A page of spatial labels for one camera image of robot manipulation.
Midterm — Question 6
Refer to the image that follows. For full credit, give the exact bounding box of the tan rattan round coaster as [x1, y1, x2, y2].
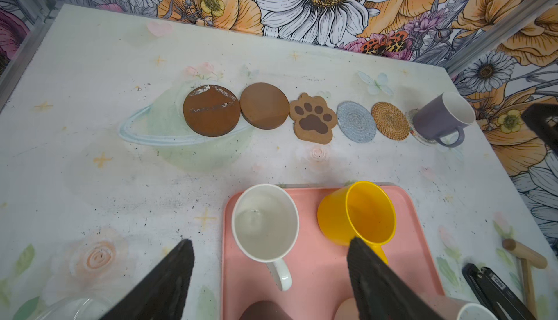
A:
[371, 102, 410, 141]

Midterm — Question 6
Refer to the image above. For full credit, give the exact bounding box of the matte brown round coaster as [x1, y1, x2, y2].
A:
[240, 83, 289, 130]

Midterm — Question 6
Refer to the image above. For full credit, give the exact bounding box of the wooden mallet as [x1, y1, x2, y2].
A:
[502, 239, 548, 319]

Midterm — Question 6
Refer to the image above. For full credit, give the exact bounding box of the brown paw print coaster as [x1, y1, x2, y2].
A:
[289, 93, 337, 144]

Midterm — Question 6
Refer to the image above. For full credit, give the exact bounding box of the grey woven round coaster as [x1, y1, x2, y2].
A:
[337, 101, 377, 144]

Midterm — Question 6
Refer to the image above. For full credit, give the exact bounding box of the yellow mug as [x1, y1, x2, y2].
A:
[317, 181, 397, 264]

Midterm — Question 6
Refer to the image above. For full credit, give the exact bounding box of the glossy brown round coaster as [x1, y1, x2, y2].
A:
[183, 84, 241, 137]

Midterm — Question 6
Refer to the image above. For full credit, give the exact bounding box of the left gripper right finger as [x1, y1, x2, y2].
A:
[347, 237, 441, 320]

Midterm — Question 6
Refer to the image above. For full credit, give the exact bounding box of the black mug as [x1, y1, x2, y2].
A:
[240, 301, 292, 320]

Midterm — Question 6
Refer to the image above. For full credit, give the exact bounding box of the multicolour woven round coaster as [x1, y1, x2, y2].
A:
[405, 109, 437, 146]

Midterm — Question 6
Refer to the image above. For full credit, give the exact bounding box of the lavender mug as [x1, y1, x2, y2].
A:
[412, 92, 476, 148]

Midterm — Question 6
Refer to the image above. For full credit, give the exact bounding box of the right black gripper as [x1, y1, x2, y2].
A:
[521, 103, 558, 154]

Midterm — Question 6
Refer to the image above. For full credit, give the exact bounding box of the clear glass jar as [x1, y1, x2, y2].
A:
[35, 295, 113, 320]

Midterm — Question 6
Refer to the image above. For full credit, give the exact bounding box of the black stapler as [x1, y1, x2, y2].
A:
[462, 263, 536, 320]

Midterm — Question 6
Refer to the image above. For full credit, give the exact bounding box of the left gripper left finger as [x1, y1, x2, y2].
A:
[102, 240, 195, 319]

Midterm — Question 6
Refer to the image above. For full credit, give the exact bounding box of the red inside white mug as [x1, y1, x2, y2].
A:
[334, 298, 359, 320]

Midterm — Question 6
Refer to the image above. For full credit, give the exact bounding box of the pink plastic tray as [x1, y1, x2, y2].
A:
[222, 184, 445, 319]

